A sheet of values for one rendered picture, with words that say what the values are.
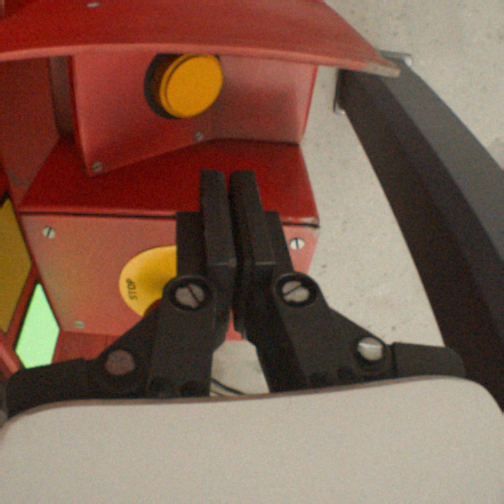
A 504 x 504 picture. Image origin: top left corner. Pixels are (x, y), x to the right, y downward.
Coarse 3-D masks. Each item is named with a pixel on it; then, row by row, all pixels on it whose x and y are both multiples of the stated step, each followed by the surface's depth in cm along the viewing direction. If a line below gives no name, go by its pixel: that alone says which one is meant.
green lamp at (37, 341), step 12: (36, 300) 21; (36, 312) 21; (48, 312) 22; (36, 324) 21; (48, 324) 22; (24, 336) 19; (36, 336) 21; (48, 336) 22; (24, 348) 19; (36, 348) 20; (48, 348) 22; (24, 360) 19; (36, 360) 20; (48, 360) 22
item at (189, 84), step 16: (160, 64) 19; (176, 64) 19; (192, 64) 19; (208, 64) 20; (160, 80) 19; (176, 80) 19; (192, 80) 20; (208, 80) 20; (160, 96) 19; (176, 96) 20; (192, 96) 20; (208, 96) 21; (176, 112) 21; (192, 112) 21
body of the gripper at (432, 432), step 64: (384, 384) 7; (448, 384) 7; (0, 448) 5; (64, 448) 5; (128, 448) 6; (192, 448) 6; (256, 448) 6; (320, 448) 6; (384, 448) 6; (448, 448) 6
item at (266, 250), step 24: (240, 192) 11; (240, 216) 11; (264, 216) 11; (240, 240) 10; (264, 240) 10; (240, 264) 10; (264, 264) 9; (288, 264) 11; (240, 288) 10; (264, 288) 10; (240, 312) 11; (264, 312) 9; (336, 312) 10; (264, 336) 10; (360, 336) 9; (288, 360) 10; (360, 360) 9; (384, 360) 9
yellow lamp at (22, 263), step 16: (0, 224) 16; (16, 224) 18; (0, 240) 16; (16, 240) 18; (0, 256) 16; (16, 256) 18; (0, 272) 16; (16, 272) 18; (0, 288) 16; (16, 288) 18; (0, 304) 16; (0, 320) 16
